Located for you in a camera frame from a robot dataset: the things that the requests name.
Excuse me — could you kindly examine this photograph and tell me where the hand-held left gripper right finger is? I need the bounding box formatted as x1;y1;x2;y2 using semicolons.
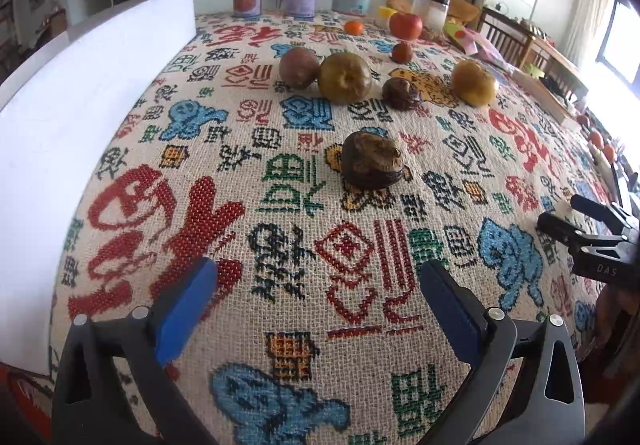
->
419;259;586;445

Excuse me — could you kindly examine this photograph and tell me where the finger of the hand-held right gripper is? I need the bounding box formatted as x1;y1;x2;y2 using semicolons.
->
537;212;627;255
570;194;640;236

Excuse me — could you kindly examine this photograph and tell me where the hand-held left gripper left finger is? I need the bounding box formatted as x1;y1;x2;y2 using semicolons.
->
51;255;221;445

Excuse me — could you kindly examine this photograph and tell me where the printed woven tablecloth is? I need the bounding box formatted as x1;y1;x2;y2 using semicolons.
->
50;10;640;445

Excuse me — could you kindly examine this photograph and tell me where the large wrinkled brown passion fruit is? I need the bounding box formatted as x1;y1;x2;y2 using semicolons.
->
340;131;405;190

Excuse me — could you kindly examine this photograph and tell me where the dark wooden chair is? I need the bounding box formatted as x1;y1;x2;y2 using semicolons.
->
477;7;536;68

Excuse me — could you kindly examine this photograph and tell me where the wrinkled dark passion fruit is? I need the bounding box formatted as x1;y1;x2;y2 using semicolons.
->
382;77;422;111

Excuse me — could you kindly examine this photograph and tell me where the white foam board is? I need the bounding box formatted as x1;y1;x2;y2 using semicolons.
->
0;0;197;376

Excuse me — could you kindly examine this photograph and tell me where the pink fruit print snack bag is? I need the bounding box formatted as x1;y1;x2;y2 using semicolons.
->
442;21;493;60

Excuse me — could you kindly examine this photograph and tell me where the orange beanbag chair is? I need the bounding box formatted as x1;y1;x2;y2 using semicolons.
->
387;0;481;23

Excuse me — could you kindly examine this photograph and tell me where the clear jar with black lid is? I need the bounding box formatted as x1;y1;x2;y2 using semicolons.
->
411;0;451;33

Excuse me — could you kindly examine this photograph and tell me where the red apple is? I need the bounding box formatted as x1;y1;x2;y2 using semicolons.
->
389;12;424;40

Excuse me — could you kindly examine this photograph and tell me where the yellow green apple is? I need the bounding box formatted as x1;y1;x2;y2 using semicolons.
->
318;52;373;104

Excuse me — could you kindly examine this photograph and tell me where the smooth purple passion fruit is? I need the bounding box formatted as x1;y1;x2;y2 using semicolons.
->
278;47;320;90

